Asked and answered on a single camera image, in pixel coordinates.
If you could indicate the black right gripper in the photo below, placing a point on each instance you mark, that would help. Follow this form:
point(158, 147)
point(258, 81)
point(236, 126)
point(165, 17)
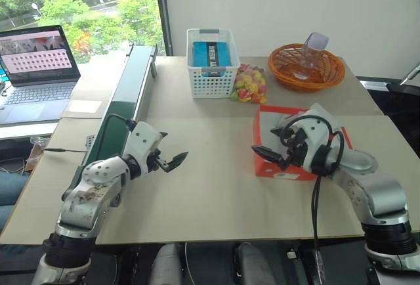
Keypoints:
point(295, 153)

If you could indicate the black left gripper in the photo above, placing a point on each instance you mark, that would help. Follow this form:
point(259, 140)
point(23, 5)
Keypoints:
point(153, 162)

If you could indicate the red cardboard box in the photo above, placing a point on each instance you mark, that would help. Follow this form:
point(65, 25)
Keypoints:
point(262, 166)

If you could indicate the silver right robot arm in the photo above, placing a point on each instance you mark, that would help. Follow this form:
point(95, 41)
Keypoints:
point(384, 193)

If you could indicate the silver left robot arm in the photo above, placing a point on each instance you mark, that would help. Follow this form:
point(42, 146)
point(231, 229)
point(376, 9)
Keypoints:
point(98, 170)

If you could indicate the green conveyor belt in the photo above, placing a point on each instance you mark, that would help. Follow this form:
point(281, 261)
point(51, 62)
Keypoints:
point(124, 94)

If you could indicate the teal object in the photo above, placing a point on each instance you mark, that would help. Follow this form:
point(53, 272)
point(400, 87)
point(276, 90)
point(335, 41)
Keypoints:
point(200, 55)

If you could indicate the bag of toy fruits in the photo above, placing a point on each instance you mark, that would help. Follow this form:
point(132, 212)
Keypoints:
point(249, 84)

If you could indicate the white perforated plastic basket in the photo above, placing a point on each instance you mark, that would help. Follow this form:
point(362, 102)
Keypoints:
point(210, 84)

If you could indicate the orange wicker basket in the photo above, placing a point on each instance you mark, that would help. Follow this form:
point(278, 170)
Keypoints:
point(328, 68)

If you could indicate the clear plastic cup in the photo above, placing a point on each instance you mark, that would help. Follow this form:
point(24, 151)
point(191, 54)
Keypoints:
point(315, 43)

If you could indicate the dark grey rounded shape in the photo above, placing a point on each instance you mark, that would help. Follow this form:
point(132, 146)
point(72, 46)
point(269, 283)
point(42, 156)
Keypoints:
point(165, 265)
point(254, 265)

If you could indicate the crinkled clear plastic bag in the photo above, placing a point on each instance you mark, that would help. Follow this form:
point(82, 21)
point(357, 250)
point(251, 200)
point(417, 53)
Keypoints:
point(36, 153)

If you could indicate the grey open laptop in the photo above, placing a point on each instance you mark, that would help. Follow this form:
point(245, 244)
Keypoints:
point(36, 98)

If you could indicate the blue fabric item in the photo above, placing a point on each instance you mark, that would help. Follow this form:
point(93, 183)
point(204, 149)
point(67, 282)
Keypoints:
point(10, 193)

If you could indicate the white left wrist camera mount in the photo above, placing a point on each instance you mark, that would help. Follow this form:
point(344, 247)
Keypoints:
point(144, 137)

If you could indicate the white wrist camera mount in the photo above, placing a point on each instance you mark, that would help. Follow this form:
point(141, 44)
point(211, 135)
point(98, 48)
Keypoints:
point(323, 117)
point(144, 137)

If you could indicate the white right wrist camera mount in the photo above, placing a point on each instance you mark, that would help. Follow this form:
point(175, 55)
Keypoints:
point(323, 117)

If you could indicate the dark window frame post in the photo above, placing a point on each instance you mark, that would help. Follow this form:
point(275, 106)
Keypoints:
point(162, 2)

